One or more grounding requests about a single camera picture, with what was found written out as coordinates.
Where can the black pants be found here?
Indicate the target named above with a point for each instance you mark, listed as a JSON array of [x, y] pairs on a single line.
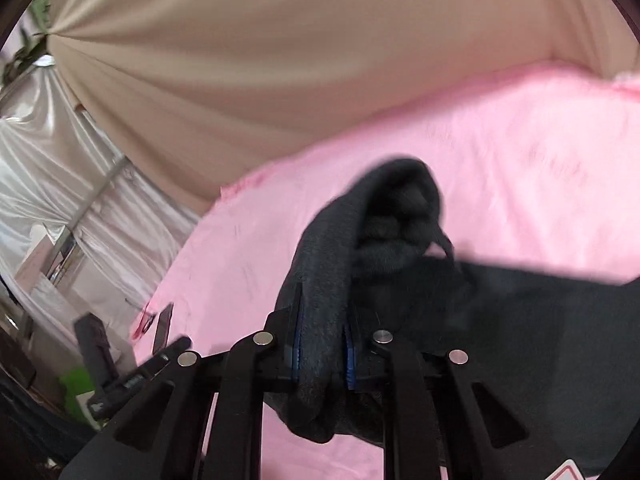
[[562, 352]]

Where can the beige headboard cover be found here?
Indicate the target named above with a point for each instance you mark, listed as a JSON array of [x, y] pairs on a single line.
[[198, 92]]

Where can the pink bed sheet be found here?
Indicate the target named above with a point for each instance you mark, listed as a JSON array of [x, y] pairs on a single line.
[[537, 167]]

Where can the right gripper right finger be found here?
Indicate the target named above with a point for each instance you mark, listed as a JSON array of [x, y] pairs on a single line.
[[441, 421]]

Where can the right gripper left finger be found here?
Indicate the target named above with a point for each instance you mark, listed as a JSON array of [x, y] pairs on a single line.
[[181, 415]]

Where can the white satin curtain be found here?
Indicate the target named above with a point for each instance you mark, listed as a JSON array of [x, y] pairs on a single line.
[[82, 229]]

